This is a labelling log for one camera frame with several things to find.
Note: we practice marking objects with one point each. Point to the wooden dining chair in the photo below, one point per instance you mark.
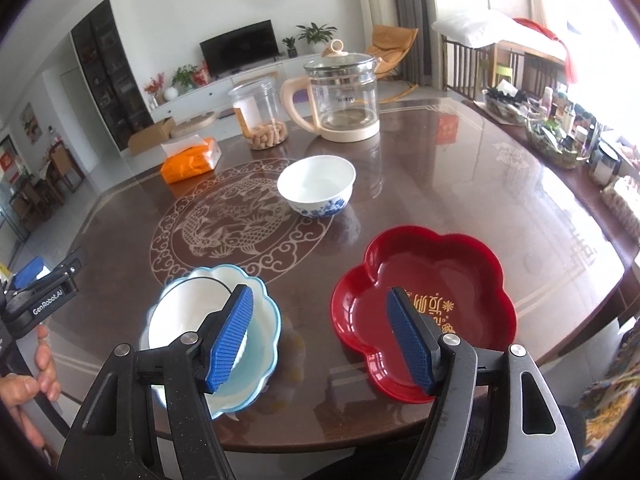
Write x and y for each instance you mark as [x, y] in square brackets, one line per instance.
[30, 205]
[62, 165]

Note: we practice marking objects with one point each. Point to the plain white bowl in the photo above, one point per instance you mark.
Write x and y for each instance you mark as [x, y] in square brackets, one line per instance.
[175, 320]

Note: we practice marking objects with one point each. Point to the white container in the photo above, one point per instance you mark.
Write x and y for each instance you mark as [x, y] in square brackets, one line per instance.
[605, 167]

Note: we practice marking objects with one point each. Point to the black flat television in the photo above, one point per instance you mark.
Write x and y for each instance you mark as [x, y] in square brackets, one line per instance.
[240, 47]

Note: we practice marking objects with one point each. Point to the red flower arrangement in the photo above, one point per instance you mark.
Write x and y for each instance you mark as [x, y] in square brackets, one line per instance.
[155, 85]

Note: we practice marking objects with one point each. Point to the white bowl with blue pattern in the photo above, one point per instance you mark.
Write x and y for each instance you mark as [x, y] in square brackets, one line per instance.
[315, 185]

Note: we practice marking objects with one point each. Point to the dark basket with small things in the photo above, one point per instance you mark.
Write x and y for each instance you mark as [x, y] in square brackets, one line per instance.
[505, 102]

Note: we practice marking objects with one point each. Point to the orange tissue pack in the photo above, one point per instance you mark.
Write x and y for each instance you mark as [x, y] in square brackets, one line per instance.
[190, 162]

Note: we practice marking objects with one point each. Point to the cardboard box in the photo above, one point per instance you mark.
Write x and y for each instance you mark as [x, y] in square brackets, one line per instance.
[150, 136]

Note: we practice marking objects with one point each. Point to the beige curtain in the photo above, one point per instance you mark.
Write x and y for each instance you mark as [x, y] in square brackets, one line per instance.
[372, 0]

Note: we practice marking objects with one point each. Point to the patterned fringed rug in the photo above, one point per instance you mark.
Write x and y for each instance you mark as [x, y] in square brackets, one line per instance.
[615, 400]

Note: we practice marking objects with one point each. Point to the light blue scalloped plate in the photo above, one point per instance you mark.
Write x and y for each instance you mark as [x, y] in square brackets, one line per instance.
[265, 330]

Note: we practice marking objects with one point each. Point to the bushy green potted plant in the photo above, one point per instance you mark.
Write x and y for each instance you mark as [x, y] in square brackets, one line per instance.
[184, 77]

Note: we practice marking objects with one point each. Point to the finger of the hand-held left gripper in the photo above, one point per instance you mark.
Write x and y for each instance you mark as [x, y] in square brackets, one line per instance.
[74, 262]
[30, 271]

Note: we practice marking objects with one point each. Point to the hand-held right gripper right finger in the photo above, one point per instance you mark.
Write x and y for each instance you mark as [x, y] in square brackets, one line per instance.
[412, 342]

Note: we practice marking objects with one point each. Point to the white television cabinet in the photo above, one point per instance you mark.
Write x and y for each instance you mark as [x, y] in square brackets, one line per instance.
[225, 92]

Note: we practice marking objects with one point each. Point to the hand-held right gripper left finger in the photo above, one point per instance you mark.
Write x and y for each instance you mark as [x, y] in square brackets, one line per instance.
[227, 342]

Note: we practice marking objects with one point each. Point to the person's left hand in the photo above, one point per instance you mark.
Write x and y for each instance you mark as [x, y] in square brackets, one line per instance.
[46, 365]

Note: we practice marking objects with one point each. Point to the large green potted plant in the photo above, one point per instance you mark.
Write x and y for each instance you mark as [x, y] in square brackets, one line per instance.
[316, 34]

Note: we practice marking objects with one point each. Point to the wicker basket with bottles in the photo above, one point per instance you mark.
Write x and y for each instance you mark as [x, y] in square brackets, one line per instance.
[555, 145]

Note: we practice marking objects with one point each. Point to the small green potted plant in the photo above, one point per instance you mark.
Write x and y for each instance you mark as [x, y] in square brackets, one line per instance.
[289, 45]

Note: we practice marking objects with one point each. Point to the round wooden stool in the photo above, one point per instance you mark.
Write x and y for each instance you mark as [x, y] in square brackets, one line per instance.
[192, 124]

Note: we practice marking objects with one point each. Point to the dark display cabinet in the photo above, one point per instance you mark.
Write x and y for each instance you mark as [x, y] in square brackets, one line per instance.
[112, 75]

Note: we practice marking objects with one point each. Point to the clear jar of peanuts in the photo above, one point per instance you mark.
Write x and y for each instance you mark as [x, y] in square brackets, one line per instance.
[260, 110]

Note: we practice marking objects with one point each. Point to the grey curtain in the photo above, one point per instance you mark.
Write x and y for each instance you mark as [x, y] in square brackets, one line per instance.
[415, 20]

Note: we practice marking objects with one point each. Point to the wooden crib with white bedding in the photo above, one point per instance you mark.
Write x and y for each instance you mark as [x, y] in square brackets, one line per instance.
[475, 27]

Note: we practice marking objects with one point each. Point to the orange lounge chair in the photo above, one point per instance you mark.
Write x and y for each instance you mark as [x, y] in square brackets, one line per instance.
[392, 45]

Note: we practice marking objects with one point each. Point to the woven beige packet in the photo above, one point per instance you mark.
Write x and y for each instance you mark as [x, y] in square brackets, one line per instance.
[625, 205]

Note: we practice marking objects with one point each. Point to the white round vase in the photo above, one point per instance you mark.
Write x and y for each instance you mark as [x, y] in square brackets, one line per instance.
[171, 94]

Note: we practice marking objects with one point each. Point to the red flower-shaped plate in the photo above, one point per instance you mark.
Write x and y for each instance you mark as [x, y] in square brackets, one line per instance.
[440, 265]

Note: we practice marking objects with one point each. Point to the red cloth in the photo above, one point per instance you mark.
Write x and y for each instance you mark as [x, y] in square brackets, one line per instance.
[570, 60]

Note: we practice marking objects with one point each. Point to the framed wall picture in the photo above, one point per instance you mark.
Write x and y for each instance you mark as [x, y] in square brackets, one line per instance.
[31, 122]

